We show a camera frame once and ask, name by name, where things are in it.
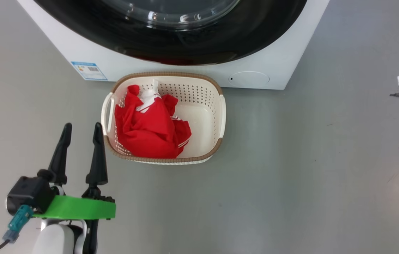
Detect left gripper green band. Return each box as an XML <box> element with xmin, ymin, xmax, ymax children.
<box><xmin>32</xmin><ymin>122</ymin><xmax>116</xmax><ymax>220</ymax></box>

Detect red garment thin white stripes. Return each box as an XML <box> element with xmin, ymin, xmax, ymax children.
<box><xmin>115</xmin><ymin>102</ymin><xmax>192</xmax><ymax>159</ymax></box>

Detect black round glass washer door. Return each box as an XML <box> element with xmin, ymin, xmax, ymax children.
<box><xmin>34</xmin><ymin>0</ymin><xmax>307</xmax><ymax>66</ymax></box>

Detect cream perforated laundry basket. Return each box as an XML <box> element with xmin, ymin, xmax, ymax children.
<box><xmin>101</xmin><ymin>72</ymin><xmax>226</xmax><ymax>165</ymax></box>

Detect white front-load washing machine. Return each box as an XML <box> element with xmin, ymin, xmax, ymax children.
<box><xmin>17</xmin><ymin>0</ymin><xmax>330</xmax><ymax>90</ymax></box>

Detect blue energy label sticker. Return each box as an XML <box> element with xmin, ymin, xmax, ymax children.
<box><xmin>71</xmin><ymin>61</ymin><xmax>108</xmax><ymax>81</ymax></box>

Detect round white filter cover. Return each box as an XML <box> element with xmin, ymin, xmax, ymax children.
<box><xmin>228</xmin><ymin>71</ymin><xmax>270</xmax><ymax>86</ymax></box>

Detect teal camera cable connector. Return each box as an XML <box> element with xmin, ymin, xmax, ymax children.
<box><xmin>2</xmin><ymin>205</ymin><xmax>34</xmax><ymax>244</ymax></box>

